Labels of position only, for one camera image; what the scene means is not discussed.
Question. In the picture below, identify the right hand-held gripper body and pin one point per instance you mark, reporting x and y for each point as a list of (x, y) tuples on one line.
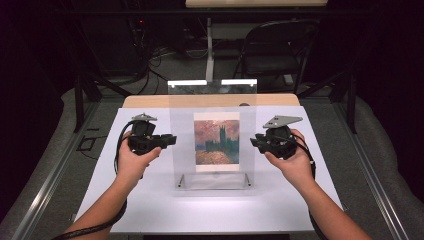
[(280, 143)]

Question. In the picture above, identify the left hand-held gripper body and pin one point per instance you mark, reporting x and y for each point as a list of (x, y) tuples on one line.
[(143, 140)]

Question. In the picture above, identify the clear acrylic photo frame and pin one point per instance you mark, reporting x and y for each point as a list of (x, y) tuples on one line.
[(181, 133)]

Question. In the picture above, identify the painting print with white border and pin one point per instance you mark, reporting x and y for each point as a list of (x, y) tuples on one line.
[(216, 140)]

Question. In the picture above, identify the person's left hand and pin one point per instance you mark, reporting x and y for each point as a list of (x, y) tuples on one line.
[(131, 166)]

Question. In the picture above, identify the person's right hand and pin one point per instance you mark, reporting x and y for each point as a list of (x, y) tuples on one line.
[(298, 168)]

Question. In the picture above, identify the wooden table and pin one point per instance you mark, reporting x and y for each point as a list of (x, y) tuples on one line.
[(146, 100)]

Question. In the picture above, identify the black folding chair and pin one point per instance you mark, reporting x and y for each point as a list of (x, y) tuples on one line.
[(266, 65)]

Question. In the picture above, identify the black metal stand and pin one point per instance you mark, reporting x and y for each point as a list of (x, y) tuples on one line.
[(79, 100), (350, 100)]

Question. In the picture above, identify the white table board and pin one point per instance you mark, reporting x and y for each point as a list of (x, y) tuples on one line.
[(206, 210)]

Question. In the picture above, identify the white-legged background desk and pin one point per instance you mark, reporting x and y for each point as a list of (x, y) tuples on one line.
[(209, 50)]

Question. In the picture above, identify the black equipment rack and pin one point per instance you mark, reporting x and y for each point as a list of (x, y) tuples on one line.
[(143, 33)]

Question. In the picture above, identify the black horizontal bar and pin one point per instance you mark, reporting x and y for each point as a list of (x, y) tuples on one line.
[(133, 12)]

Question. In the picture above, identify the aluminium floor rail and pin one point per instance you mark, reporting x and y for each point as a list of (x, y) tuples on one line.
[(370, 180), (50, 180)]

